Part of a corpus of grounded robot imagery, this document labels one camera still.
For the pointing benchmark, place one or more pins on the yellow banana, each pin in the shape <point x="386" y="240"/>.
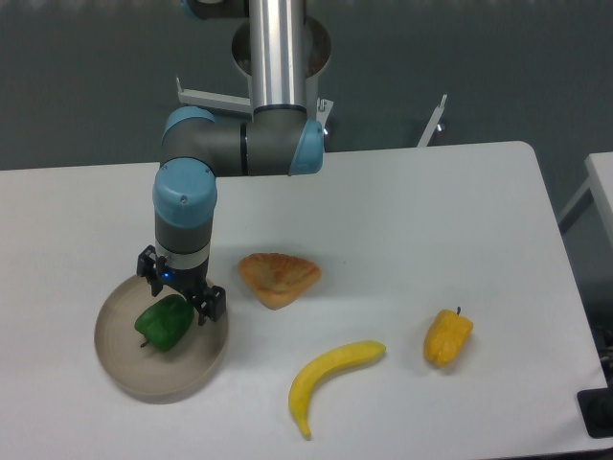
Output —
<point x="330" y="363"/>

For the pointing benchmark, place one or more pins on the triangular baked pastry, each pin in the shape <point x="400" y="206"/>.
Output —
<point x="277" y="279"/>

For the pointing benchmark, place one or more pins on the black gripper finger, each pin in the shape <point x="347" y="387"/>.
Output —
<point x="209" y="303"/>
<point x="152" y="267"/>

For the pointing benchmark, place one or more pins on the black device at table edge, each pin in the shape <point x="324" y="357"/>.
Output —
<point x="596" y="411"/>

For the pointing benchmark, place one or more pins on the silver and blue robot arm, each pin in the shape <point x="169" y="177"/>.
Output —
<point x="280" y="139"/>

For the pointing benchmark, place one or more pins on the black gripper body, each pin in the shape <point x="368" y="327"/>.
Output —
<point x="190" y="283"/>

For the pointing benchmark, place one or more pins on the green bell pepper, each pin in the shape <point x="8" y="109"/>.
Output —
<point x="165" y="322"/>

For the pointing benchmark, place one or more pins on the white side table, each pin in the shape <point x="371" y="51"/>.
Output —
<point x="595" y="189"/>

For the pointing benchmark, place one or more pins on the beige round plate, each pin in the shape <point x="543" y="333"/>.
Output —
<point x="144" y="372"/>

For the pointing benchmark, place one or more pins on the yellow bell pepper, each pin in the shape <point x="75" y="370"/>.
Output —
<point x="446" y="337"/>

